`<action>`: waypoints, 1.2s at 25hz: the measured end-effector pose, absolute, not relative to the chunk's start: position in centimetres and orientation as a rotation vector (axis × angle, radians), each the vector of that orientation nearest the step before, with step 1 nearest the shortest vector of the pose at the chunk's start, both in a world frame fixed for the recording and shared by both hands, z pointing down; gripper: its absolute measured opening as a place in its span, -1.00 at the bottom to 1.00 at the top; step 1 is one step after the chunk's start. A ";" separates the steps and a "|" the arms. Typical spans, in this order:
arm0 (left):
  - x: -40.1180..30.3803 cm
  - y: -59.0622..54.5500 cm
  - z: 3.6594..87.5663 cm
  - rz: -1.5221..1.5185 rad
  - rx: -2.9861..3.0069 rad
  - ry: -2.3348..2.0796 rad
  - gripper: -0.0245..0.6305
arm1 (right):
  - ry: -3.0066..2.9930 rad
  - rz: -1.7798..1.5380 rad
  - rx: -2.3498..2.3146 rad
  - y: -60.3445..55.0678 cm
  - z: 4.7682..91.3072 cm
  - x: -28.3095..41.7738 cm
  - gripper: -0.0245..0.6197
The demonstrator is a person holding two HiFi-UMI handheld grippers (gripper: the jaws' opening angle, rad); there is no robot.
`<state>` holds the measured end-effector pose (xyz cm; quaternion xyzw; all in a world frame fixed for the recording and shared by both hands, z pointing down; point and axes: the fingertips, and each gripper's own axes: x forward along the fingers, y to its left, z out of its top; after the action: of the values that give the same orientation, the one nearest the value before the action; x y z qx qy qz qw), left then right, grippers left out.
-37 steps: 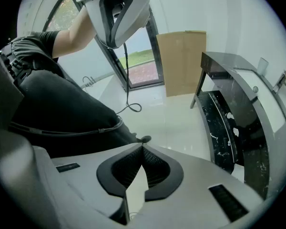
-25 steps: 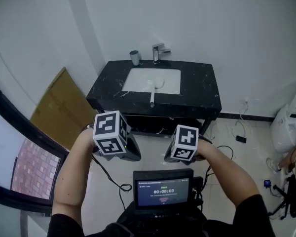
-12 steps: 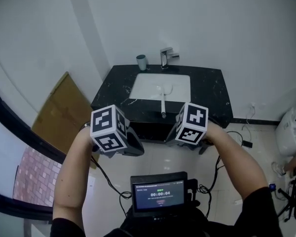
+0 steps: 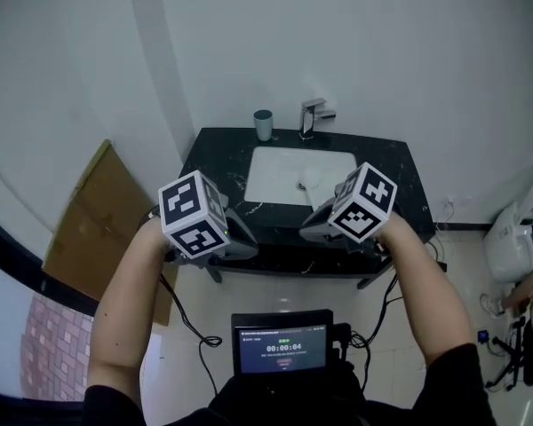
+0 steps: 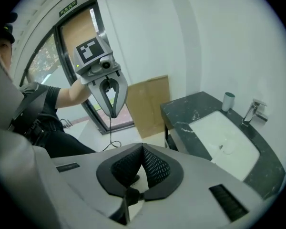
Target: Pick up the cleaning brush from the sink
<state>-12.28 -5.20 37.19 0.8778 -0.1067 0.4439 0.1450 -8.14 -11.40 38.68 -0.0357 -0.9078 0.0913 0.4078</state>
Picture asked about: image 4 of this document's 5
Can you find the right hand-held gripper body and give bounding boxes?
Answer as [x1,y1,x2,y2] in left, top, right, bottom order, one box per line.
[298,162,399,256]

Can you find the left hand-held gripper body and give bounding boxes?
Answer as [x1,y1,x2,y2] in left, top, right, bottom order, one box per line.
[158,170,259,269]

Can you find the white ceramic sink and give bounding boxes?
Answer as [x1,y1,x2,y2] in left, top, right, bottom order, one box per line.
[243,146,359,207]

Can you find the person's right forearm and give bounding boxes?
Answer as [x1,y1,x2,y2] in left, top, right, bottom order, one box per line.
[372,212,481,375]

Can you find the person's left forearm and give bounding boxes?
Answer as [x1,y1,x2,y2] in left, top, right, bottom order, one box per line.
[86,214,183,398]

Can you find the black marble vanity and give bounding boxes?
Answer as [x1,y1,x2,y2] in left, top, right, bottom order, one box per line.
[177,126,437,290]

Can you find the brown cardboard sheet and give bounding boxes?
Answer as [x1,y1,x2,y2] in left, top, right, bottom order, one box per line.
[41,138,179,327]

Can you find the chrome faucet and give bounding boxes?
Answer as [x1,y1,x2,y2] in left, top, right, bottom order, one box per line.
[298,98,338,142]

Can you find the grey-blue cup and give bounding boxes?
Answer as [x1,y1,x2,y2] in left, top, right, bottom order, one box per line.
[253,109,274,143]

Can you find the white toilet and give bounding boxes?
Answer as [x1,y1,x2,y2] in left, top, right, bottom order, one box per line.
[482,165,533,284]

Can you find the black monitor screen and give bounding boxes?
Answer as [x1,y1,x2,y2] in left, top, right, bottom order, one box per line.
[230,309,335,376]

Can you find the black tripod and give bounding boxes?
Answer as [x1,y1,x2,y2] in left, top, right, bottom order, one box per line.
[483,316,533,391]

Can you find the person's black shirt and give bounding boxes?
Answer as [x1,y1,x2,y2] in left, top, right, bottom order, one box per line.
[83,343,498,426]

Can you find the black cable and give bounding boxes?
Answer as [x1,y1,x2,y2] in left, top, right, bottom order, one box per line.
[348,275,401,392]
[158,271,224,397]

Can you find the black screen bracket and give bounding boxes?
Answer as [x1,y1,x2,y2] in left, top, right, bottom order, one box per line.
[330,321,354,372]

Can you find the black window frame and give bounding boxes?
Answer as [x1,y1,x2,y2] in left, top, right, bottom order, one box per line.
[0,206,99,412]

